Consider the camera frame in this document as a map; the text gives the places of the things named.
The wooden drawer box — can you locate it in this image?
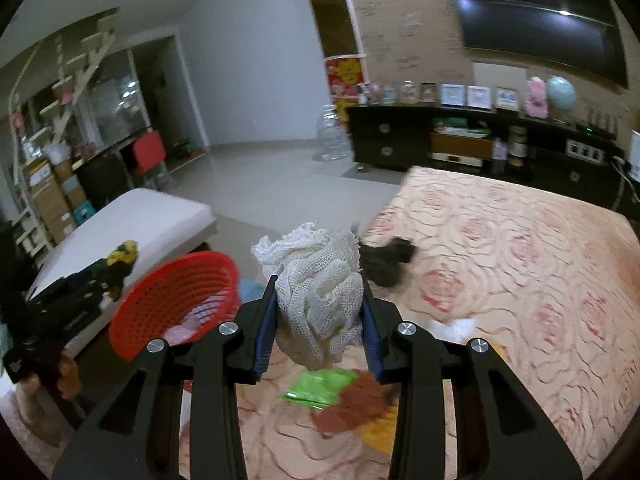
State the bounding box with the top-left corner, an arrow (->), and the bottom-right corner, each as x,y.
429,132 -> 491,163

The small pink figurine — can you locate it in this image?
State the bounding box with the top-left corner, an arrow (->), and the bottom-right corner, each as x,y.
357,81 -> 384,104

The green wrapper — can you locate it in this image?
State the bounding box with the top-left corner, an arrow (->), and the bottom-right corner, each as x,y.
282,367 -> 359,406

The yellow foam net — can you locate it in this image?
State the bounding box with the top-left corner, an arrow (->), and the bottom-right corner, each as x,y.
360,405 -> 401,453

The pink plush toy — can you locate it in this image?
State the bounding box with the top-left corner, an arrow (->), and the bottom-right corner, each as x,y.
525,76 -> 551,118

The white plastic piece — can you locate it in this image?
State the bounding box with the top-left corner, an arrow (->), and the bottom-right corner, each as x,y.
430,317 -> 481,341

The person's left hand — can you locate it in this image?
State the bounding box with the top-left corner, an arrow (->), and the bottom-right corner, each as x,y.
14,354 -> 85,431

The black television cabinet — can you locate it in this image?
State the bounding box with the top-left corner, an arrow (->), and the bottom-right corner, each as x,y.
346,102 -> 631,211

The red plastic basket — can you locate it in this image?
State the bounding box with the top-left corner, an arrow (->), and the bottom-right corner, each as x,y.
109,251 -> 242,363

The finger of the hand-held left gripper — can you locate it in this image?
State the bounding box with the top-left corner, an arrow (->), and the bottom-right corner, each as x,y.
62,259 -> 132,306

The red chair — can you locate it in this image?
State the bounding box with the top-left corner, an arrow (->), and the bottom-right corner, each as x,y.
132,130 -> 168,181

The green paper stack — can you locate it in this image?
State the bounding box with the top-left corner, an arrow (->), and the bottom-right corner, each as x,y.
432,117 -> 489,136

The stack of cardboard boxes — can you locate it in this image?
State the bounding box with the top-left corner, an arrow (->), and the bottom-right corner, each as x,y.
22,155 -> 96,246

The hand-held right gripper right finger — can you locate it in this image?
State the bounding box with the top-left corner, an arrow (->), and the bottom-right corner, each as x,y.
361,280 -> 583,480

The white foam net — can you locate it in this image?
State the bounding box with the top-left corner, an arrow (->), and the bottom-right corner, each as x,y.
251,220 -> 366,368

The yellow and black wrapper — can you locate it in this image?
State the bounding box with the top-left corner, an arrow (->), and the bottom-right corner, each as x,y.
106,240 -> 140,301

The black router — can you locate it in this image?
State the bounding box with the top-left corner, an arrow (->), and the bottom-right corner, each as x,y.
575,115 -> 619,139

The blue plastic stool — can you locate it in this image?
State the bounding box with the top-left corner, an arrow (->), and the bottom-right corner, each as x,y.
237,280 -> 267,307

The light blue globe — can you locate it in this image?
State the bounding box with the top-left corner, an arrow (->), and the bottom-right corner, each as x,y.
546,75 -> 579,123

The white wall panel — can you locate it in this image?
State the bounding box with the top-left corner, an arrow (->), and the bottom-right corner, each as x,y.
472,61 -> 529,92

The white cushioned daybed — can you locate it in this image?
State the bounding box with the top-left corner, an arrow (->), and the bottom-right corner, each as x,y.
25,187 -> 218,361

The red floral poster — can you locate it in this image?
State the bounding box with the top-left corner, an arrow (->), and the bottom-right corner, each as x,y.
324,52 -> 368,123

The white cable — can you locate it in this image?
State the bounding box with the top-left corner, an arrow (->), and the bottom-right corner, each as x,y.
607,155 -> 632,211

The black chair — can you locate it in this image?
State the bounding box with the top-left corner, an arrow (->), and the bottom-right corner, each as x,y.
75,152 -> 131,211

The white socket panel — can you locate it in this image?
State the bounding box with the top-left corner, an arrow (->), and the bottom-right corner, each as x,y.
565,140 -> 604,164

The tan picture frame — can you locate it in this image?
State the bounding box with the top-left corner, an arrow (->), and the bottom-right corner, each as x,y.
495,87 -> 520,112

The white picture frame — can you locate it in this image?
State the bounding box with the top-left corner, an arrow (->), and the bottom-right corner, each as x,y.
466,85 -> 492,110

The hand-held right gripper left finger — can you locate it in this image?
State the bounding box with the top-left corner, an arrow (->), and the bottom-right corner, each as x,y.
52,275 -> 279,480

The clear large water jug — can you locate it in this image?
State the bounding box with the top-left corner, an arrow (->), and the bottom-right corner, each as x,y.
314,105 -> 351,162

